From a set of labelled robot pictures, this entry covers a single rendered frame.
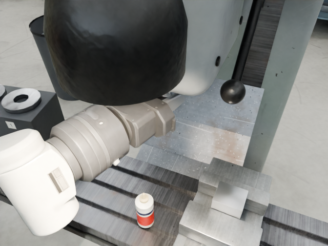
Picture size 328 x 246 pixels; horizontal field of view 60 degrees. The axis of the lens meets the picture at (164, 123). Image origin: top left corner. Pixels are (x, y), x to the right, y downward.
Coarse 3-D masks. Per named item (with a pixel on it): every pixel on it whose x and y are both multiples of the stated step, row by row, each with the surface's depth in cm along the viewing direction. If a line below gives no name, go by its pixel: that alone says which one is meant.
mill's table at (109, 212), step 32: (128, 160) 81; (96, 192) 73; (128, 192) 74; (160, 192) 73; (192, 192) 73; (96, 224) 67; (128, 224) 67; (160, 224) 67; (288, 224) 67; (320, 224) 67
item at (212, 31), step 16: (192, 0) 27; (208, 0) 27; (224, 0) 28; (240, 0) 37; (192, 16) 28; (208, 16) 28; (224, 16) 30; (240, 16) 41; (192, 32) 29; (208, 32) 29; (224, 32) 32; (192, 48) 30; (208, 48) 30; (224, 48) 35; (192, 64) 31; (208, 64) 31; (192, 80) 32; (208, 80) 33
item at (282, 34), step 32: (288, 0) 64; (320, 0) 62; (256, 32) 71; (288, 32) 69; (224, 64) 81; (256, 64) 76; (288, 64) 73; (288, 96) 80; (256, 128) 90; (256, 160) 98
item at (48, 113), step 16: (0, 96) 71; (16, 96) 71; (32, 96) 71; (48, 96) 73; (0, 112) 68; (16, 112) 67; (32, 112) 68; (48, 112) 72; (0, 128) 70; (16, 128) 68; (32, 128) 67; (48, 128) 73
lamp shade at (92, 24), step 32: (64, 0) 11; (96, 0) 11; (128, 0) 11; (160, 0) 12; (64, 32) 12; (96, 32) 11; (128, 32) 12; (160, 32) 12; (64, 64) 13; (96, 64) 12; (128, 64) 12; (160, 64) 13; (96, 96) 13; (128, 96) 13; (160, 96) 14
